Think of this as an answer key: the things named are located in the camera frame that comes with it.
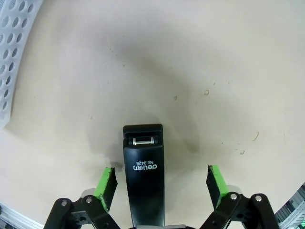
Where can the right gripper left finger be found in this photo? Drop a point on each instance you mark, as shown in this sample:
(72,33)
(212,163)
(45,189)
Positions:
(107,188)

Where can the white perforated plastic basket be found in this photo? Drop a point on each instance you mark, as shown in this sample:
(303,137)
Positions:
(9,47)

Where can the black deli stapler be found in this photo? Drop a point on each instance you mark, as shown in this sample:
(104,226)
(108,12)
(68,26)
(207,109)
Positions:
(143,190)

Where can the aluminium frame rail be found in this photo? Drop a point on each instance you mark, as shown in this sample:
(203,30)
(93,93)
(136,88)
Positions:
(293,210)
(16,218)

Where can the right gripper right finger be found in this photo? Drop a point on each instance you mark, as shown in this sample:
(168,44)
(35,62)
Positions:
(218,188)

